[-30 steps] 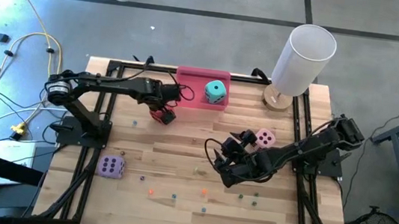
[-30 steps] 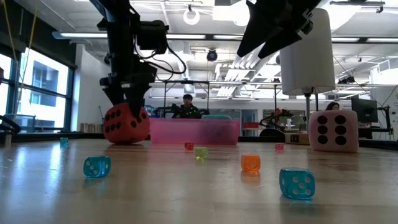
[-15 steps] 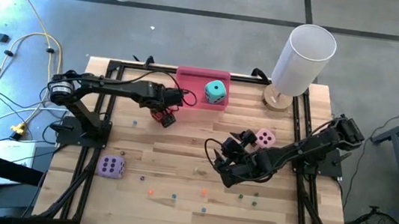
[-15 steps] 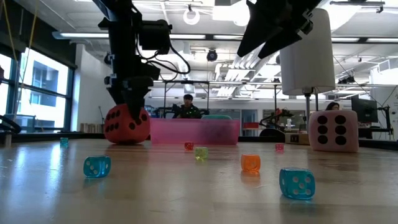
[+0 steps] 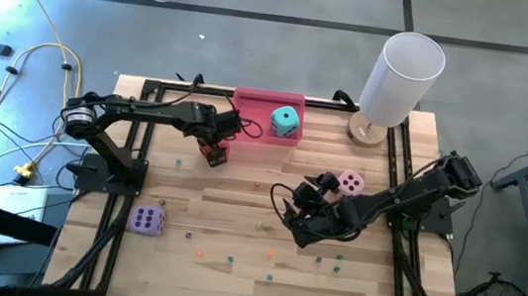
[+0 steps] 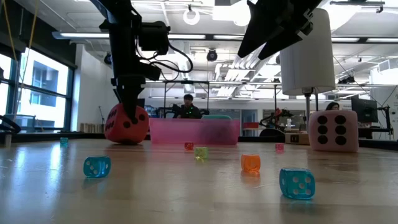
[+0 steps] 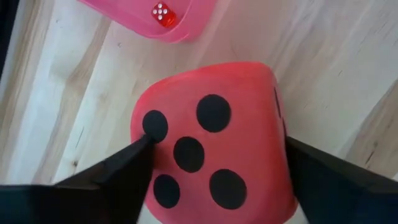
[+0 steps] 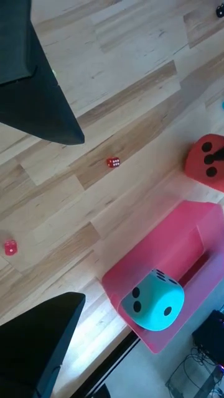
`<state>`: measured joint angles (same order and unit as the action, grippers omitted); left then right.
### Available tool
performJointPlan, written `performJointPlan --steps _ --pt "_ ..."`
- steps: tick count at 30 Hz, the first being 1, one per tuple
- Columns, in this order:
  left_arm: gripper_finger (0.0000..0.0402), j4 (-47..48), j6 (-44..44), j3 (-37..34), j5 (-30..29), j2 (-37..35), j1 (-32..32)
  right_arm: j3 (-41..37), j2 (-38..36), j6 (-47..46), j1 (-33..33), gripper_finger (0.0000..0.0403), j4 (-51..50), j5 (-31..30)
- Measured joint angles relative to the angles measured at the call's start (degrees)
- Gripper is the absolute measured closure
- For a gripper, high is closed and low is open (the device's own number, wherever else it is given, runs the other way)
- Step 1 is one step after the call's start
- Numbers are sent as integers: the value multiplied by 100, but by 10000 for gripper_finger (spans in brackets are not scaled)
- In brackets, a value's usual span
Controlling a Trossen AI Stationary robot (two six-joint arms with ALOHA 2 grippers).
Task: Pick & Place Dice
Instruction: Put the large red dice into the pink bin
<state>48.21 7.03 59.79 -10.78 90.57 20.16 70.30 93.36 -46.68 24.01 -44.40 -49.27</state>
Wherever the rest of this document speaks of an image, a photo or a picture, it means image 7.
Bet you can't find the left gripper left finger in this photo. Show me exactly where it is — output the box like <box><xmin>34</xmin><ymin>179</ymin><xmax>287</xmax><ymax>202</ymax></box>
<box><xmin>55</xmin><ymin>135</ymin><xmax>155</xmax><ymax>224</ymax></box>

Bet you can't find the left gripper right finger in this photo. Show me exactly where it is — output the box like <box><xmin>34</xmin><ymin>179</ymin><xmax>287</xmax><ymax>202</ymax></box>
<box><xmin>285</xmin><ymin>136</ymin><xmax>374</xmax><ymax>224</ymax></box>

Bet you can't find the large red foam die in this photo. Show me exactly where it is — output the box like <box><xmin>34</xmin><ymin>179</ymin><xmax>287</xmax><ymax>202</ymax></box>
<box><xmin>130</xmin><ymin>61</ymin><xmax>299</xmax><ymax>224</ymax></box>

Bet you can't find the small red die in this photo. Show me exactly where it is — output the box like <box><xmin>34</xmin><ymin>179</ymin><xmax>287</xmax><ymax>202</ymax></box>
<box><xmin>150</xmin><ymin>1</ymin><xmax>177</xmax><ymax>29</ymax></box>

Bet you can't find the pink translucent plastic bin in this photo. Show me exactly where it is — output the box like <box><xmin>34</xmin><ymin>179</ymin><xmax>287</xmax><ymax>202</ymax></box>
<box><xmin>77</xmin><ymin>0</ymin><xmax>218</xmax><ymax>44</ymax></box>

